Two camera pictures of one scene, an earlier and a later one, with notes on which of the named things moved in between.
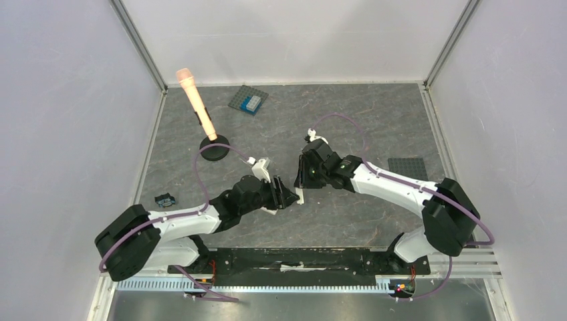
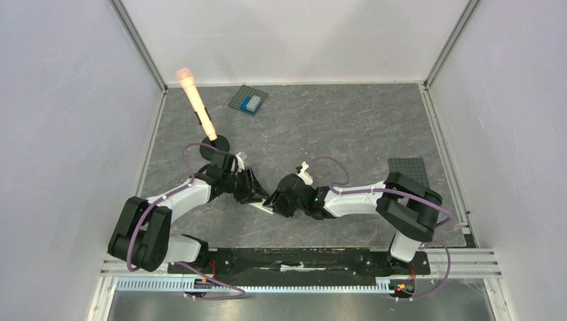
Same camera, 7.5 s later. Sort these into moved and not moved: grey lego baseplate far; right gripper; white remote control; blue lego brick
Moved: right gripper
Not moved: blue lego brick; white remote control; grey lego baseplate far
